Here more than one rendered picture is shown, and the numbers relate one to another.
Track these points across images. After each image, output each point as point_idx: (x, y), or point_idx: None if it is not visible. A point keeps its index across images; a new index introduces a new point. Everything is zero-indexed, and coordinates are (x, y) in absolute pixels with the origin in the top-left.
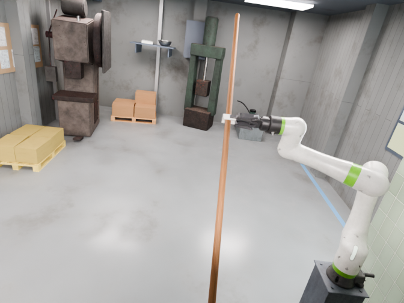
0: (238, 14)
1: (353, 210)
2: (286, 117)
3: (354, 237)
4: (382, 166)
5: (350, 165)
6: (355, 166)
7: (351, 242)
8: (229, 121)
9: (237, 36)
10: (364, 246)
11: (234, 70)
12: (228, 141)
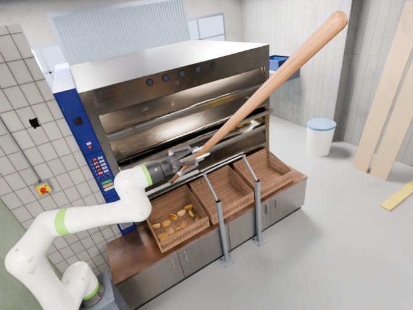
0: (329, 16)
1: (61, 284)
2: (138, 169)
3: (71, 278)
4: (19, 241)
5: (71, 207)
6: (66, 208)
7: (78, 267)
8: (198, 151)
9: (262, 85)
10: (66, 272)
11: (223, 125)
12: (192, 158)
